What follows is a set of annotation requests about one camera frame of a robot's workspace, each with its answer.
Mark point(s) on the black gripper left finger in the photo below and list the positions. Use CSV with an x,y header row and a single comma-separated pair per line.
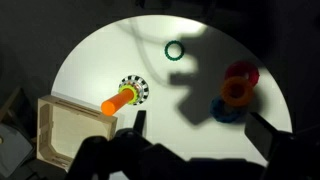
x,y
140,121

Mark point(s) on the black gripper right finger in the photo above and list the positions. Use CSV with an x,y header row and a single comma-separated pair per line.
x,y
263,135

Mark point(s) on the wooden tray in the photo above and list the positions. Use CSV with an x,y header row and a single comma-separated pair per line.
x,y
45,133

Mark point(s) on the grey chair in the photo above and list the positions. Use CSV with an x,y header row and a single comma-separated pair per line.
x,y
13,150

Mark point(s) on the orange stacking post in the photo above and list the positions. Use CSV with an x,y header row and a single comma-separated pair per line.
x,y
115,101

